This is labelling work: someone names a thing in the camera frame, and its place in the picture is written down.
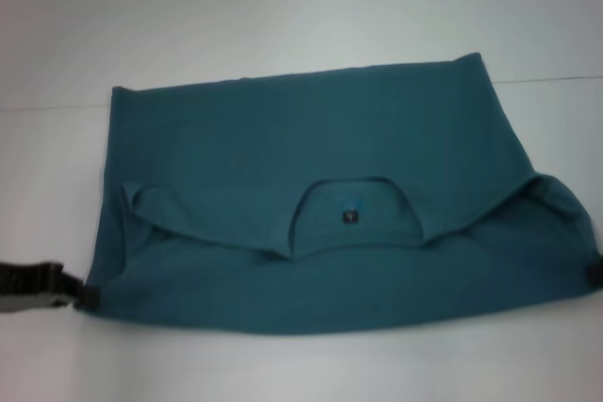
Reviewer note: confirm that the teal t-shirt with FREE print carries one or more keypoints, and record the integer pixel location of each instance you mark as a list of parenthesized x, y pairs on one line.
[(330, 185)]

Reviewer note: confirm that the right gripper black long finger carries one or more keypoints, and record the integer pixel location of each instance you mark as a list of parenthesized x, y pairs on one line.
[(596, 275)]

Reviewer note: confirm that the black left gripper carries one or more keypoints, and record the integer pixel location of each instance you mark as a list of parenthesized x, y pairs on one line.
[(23, 282)]

